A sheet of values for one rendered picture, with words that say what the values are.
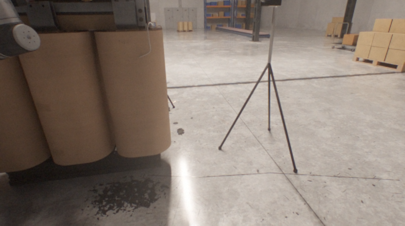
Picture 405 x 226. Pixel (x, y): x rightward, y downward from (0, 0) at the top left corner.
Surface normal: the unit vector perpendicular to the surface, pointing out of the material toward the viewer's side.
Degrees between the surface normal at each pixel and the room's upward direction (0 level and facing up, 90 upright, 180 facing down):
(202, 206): 0
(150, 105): 90
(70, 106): 90
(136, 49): 90
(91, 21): 90
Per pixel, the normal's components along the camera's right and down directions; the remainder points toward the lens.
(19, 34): 0.93, -0.18
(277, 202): -0.01, -0.93
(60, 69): 0.18, 0.36
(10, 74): 0.94, 0.12
